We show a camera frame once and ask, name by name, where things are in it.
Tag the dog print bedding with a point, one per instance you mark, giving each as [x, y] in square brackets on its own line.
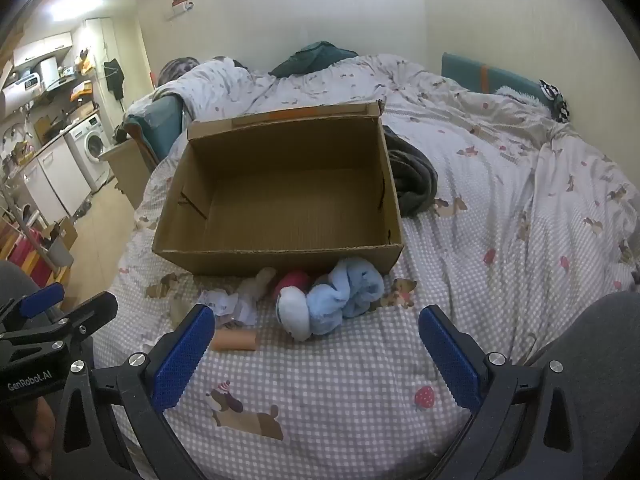
[500, 185]

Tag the brown cardboard box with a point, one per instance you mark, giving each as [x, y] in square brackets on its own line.
[280, 205]

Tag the white water heater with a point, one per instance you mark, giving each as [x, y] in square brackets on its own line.
[20, 92]

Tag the grey bin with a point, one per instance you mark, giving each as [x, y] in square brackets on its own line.
[60, 252]

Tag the pink bag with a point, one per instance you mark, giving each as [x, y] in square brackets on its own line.
[25, 255]

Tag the light blue fluffy cloth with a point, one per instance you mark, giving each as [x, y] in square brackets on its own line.
[340, 295]

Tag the clear plastic bag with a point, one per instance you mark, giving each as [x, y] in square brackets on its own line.
[225, 305]

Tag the black white checkered cloth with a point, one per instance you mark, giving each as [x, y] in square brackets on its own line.
[555, 97]

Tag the white washing machine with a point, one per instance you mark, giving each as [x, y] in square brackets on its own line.
[90, 150]

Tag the teal headboard cushion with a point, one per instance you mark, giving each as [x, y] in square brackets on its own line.
[465, 72]

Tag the person's right leg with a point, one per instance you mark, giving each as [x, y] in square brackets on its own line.
[600, 340]

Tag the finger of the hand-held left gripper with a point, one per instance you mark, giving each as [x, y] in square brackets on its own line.
[95, 312]
[42, 301]

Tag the white kitchen cabinet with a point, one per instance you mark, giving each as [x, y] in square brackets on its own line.
[50, 180]
[45, 47]

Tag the black hanging garment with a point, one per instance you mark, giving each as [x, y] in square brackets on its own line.
[114, 77]

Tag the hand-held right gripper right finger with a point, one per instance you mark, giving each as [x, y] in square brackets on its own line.
[450, 360]

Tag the wooden bedside table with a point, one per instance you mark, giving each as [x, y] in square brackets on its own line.
[125, 170]

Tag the red and white sock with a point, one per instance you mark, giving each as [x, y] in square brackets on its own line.
[294, 310]

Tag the white kitchen appliance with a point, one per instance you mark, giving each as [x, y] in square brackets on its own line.
[48, 72]

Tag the dark green cloth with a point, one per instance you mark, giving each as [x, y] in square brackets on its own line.
[315, 57]

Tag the red white wall hook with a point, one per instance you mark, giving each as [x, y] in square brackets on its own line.
[180, 6]

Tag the dark grey cloth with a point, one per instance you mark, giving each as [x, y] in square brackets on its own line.
[412, 175]

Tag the tan soft cylinder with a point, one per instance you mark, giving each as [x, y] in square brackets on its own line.
[235, 340]

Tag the grey patterned pillow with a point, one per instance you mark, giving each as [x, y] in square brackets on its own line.
[175, 70]

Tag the teal bed frame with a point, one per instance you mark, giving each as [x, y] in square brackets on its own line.
[160, 125]

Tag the person's left leg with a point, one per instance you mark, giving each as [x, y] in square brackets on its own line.
[15, 280]

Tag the white fluffy blanket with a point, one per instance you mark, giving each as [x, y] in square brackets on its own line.
[515, 94]

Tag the person's leg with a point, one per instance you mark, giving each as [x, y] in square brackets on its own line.
[15, 280]
[600, 340]

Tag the white upper kitchen cabinet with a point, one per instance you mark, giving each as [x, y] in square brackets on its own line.
[45, 47]

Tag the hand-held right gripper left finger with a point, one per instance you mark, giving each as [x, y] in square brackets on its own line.
[182, 355]

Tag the person's left hand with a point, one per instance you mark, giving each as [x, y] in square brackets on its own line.
[25, 427]

